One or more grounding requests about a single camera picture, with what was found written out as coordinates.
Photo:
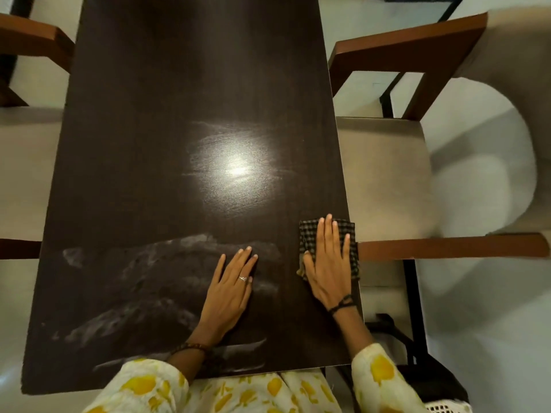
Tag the person's left forearm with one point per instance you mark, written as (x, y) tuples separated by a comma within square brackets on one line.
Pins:
[(187, 363)]

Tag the wooden chair with beige cushion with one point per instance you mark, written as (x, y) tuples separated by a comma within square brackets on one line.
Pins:
[(26, 167), (383, 176)]

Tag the white plastic lattice panel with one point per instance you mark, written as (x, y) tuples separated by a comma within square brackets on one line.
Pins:
[(447, 407)]

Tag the person's left hand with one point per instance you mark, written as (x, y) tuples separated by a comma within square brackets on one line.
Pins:
[(226, 296)]

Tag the person's right hand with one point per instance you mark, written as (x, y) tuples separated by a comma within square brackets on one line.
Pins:
[(329, 270)]

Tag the dark brown table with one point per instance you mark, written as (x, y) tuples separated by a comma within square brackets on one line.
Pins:
[(150, 103)]

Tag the white and yellow patterned garment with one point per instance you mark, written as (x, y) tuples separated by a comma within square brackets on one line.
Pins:
[(258, 391)]

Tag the person's right forearm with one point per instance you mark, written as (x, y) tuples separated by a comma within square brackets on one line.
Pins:
[(351, 331)]

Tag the dark checkered cleaning cloth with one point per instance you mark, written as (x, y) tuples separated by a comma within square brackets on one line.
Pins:
[(307, 230)]

